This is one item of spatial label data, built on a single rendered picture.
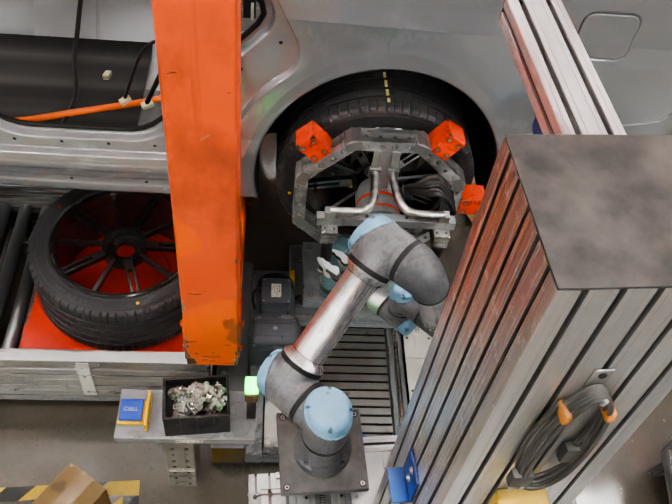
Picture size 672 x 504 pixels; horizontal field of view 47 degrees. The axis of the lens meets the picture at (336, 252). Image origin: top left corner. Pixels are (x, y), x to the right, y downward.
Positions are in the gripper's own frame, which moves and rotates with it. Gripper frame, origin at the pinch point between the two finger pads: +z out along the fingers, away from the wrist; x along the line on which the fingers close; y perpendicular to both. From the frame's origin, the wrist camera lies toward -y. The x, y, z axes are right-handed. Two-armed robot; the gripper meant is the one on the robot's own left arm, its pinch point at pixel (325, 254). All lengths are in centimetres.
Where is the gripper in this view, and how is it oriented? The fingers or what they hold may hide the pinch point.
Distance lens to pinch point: 238.6
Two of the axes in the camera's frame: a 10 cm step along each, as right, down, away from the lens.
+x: 6.8, -5.7, 4.6
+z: -7.3, -5.7, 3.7
